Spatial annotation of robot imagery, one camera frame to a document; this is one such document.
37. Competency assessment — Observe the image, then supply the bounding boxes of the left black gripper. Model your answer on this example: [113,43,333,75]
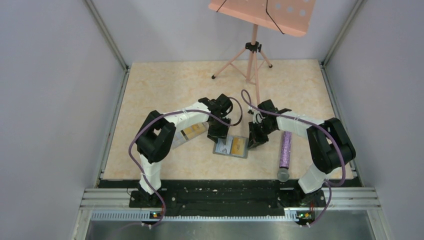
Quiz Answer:
[207,115,231,144]

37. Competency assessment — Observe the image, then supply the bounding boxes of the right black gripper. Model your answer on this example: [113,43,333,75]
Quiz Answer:
[247,120,277,149]

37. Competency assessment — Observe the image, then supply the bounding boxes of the silver VIP card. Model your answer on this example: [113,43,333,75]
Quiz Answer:
[214,138,233,155]

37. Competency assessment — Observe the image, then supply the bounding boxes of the clear plastic card box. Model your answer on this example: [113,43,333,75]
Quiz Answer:
[171,122,208,149]

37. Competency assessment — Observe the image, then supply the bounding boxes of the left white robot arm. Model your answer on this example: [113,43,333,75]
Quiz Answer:
[128,94,234,208]

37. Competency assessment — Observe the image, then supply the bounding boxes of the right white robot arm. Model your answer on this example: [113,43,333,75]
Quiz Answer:
[247,99,356,206]

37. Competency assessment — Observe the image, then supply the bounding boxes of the purple glitter microphone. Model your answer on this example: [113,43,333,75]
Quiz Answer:
[277,131,292,183]

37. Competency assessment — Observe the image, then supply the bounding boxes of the pink music stand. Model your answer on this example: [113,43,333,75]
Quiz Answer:
[208,0,317,115]

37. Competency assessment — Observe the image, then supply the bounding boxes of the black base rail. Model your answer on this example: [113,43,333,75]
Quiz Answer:
[98,180,359,221]

